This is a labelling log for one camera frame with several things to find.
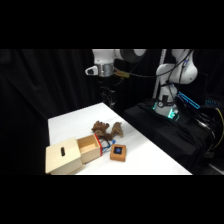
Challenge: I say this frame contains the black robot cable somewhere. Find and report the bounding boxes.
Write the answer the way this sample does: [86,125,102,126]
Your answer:
[114,49,195,88]

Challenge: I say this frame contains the open wooden box red rim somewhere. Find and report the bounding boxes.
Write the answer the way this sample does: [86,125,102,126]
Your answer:
[76,133,102,165]

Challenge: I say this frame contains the light brown plush toy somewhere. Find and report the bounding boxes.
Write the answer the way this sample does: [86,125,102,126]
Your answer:
[110,121,125,139]

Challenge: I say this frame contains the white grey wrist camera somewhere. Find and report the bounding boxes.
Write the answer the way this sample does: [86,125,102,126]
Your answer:
[84,65,100,77]

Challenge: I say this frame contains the dark brown plush toy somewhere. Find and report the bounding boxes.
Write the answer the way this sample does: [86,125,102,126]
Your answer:
[91,120,113,142]

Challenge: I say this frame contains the blue tape strip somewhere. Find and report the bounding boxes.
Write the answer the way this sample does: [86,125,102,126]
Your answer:
[177,91,201,110]

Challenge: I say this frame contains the blue lit electronic device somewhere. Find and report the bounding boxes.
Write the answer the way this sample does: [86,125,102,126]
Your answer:
[204,97,222,108]

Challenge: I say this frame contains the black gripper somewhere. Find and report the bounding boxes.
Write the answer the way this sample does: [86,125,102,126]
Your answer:
[98,76,117,110]

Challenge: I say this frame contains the black cloth covered stand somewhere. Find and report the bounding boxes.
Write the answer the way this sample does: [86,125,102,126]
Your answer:
[122,99,224,176]

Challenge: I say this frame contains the wooden box with slot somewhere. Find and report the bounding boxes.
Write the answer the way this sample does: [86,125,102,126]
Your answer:
[44,137,87,176]

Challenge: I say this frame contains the brass cable connector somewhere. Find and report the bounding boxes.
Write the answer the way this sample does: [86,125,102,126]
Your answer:
[114,69,131,80]

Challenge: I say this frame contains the blue pen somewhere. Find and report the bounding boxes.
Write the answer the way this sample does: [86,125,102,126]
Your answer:
[101,139,117,154]

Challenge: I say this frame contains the black curtain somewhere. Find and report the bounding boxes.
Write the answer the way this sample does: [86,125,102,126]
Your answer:
[0,49,224,176]

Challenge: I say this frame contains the wooden block with blue button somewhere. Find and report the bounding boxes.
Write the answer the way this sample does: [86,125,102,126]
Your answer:
[109,143,127,163]

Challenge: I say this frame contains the yellow cable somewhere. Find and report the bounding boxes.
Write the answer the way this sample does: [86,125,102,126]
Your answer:
[214,107,224,152]

